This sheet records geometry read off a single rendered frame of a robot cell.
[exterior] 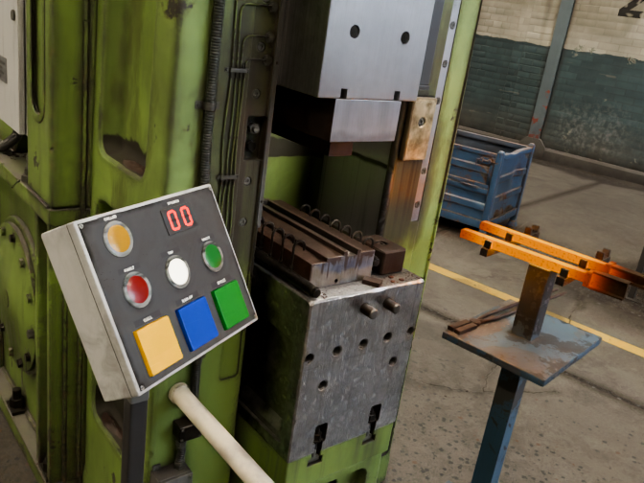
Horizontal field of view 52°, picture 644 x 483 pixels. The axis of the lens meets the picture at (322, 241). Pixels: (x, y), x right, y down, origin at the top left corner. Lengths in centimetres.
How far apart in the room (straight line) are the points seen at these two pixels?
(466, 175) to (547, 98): 427
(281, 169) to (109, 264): 104
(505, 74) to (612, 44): 143
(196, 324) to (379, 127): 66
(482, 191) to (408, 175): 332
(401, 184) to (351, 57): 52
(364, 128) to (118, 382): 79
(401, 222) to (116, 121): 82
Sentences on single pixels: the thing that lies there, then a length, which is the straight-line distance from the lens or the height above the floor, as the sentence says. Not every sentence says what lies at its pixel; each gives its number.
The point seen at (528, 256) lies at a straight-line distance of 174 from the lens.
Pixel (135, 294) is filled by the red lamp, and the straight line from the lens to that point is 107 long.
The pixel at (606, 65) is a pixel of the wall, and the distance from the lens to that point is 914.
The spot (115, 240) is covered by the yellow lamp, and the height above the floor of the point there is 116.
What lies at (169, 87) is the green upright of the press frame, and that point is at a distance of 140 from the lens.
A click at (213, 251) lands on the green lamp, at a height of 110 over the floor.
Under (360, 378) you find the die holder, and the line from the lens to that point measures 174.
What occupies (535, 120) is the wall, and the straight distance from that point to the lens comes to 942.
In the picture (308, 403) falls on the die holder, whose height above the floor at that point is 63.
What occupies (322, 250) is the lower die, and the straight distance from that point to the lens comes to 160.
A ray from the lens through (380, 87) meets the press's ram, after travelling 152.
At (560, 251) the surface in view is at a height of 103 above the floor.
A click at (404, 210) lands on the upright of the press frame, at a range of 190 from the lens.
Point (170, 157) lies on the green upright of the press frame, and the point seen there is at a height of 121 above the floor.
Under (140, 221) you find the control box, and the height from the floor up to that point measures 118.
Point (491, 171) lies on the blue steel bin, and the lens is 513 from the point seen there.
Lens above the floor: 155
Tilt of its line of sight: 20 degrees down
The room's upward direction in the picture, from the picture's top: 8 degrees clockwise
